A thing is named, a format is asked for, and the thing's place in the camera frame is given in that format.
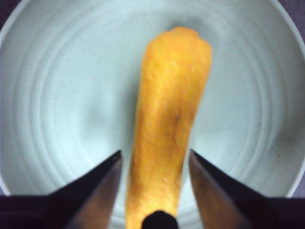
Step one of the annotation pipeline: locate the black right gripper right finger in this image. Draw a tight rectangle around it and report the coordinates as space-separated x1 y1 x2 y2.
189 149 305 229

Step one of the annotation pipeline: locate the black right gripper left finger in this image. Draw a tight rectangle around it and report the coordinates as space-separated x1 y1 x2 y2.
0 149 122 229

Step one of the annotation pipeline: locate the yellow corn cob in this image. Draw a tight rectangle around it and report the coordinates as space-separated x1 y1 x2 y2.
125 26 213 229

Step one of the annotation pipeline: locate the pale green round plate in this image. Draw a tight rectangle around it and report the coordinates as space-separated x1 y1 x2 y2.
0 0 305 229

